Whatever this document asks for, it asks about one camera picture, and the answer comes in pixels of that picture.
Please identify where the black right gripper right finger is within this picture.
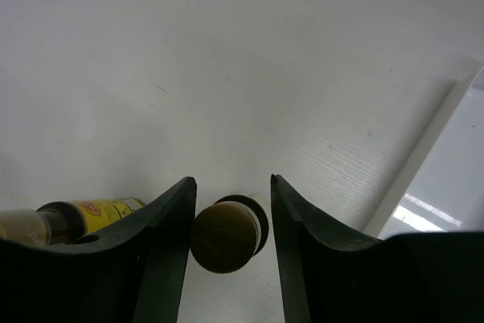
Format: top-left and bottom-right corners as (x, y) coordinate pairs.
(271, 175), (483, 322)

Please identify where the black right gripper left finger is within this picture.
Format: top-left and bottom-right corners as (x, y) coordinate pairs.
(1, 177), (197, 322)

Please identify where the yellow label bottle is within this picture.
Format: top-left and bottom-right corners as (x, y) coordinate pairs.
(1, 197), (145, 247)
(190, 194), (270, 274)

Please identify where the white divided organizer tray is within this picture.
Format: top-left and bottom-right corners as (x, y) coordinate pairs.
(364, 70), (483, 239)

